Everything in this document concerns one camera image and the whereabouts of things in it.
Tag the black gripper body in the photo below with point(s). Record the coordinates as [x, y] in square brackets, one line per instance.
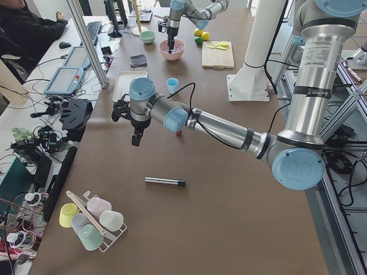
[172, 31]
[139, 125]

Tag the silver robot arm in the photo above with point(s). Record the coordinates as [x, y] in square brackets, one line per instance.
[200, 18]
[187, 138]

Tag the clear ice cubes pile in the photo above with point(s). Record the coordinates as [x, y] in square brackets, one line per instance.
[177, 47]

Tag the wooden cup tree stand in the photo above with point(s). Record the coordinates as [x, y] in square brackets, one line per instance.
[136, 31]

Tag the blue plastic cup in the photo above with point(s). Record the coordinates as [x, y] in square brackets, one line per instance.
[172, 85]

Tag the pink plastic cup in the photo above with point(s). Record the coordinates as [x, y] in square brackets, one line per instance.
[96, 206]

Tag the white plastic cup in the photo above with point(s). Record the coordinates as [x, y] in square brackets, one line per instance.
[111, 220]

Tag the yellow plastic cup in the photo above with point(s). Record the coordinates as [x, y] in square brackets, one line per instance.
[67, 212]

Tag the grey plastic cup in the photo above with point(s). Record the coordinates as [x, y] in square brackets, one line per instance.
[78, 221]

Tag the mint green plastic cup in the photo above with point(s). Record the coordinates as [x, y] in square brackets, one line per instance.
[90, 237]

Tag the pink bowl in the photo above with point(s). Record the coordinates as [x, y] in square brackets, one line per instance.
[174, 56]

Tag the green bowl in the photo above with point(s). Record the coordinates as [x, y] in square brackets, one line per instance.
[147, 37]

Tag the whole yellow lemon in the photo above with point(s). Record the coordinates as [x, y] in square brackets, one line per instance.
[205, 36]
[197, 32]

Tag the green lime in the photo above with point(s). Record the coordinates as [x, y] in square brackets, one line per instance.
[198, 40]

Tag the grey folded cloth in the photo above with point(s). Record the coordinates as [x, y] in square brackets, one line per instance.
[138, 60]

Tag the yellow plastic knife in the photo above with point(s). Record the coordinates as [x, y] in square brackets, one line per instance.
[214, 47]

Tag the wooden cutting board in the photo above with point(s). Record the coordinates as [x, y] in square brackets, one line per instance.
[217, 58]

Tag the cream rabbit tray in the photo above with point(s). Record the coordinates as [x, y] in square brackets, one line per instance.
[122, 83]

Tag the steel muddler black tip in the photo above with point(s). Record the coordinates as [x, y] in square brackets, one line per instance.
[177, 182]

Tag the black keyboard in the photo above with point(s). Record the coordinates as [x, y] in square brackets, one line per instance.
[93, 30]

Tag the blue teach pendant near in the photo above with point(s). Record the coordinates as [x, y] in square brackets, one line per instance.
[65, 81]

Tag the blue teach pendant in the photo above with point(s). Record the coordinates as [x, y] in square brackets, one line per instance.
[65, 81]
[77, 57]

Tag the blue teach pendant far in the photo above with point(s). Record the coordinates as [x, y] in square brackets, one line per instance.
[77, 57]

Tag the person in black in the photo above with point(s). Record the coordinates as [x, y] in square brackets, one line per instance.
[28, 36]

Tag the aluminium frame post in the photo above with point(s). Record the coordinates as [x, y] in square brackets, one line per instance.
[77, 15]

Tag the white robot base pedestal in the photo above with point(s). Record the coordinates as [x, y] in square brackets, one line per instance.
[250, 82]

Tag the wooden rack handle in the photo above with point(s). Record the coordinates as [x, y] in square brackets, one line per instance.
[81, 205]

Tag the white wire cup rack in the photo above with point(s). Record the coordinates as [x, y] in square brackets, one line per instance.
[111, 237]

